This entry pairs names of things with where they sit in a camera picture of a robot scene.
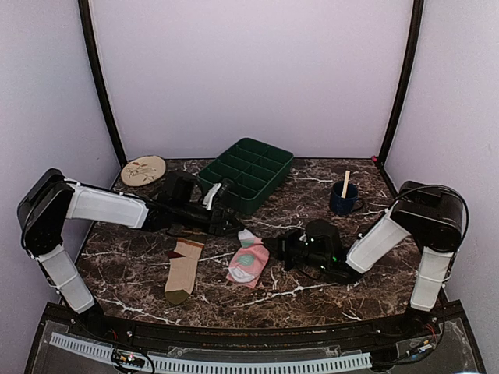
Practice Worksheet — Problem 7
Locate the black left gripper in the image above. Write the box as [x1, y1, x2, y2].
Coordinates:
[172, 202, 245, 238]

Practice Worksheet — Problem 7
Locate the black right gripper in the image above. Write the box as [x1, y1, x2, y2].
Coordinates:
[262, 227, 331, 271]

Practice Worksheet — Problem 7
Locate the pink patterned sock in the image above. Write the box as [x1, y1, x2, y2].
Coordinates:
[226, 229, 270, 289]

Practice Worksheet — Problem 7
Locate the green compartment tray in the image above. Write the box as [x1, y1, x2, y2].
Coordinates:
[198, 138, 294, 215]

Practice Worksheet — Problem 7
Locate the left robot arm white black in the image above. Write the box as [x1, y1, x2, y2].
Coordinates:
[16, 168, 243, 340]

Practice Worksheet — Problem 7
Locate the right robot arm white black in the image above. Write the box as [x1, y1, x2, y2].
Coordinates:
[263, 181, 469, 338]

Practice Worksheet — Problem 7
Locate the dark blue mug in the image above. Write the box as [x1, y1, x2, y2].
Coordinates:
[329, 181, 365, 217]

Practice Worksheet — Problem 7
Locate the round beige floral coaster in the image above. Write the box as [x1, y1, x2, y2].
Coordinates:
[120, 156, 167, 187]

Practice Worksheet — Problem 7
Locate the beige striped sock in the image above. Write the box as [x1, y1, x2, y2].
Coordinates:
[165, 231, 207, 305]

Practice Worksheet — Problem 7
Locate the wooden stick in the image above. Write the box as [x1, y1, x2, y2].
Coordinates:
[341, 170, 350, 199]

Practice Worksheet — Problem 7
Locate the small circuit board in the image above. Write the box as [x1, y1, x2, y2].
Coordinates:
[111, 350, 145, 368]

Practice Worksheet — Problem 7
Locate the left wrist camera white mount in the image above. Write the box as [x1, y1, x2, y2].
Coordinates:
[202, 183, 221, 210]

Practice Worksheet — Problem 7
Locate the black front rail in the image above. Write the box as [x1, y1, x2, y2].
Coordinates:
[101, 315, 408, 350]

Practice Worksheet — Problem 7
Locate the white slotted cable duct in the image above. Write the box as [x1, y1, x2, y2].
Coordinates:
[49, 333, 372, 373]

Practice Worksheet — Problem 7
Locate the left black frame post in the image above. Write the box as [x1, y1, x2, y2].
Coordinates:
[77, 0, 128, 166]

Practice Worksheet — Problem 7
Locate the black frame post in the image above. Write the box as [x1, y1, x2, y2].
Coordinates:
[77, 0, 128, 166]
[377, 0, 425, 168]

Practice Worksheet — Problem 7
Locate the right black frame post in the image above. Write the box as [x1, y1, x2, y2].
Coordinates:
[377, 0, 425, 168]

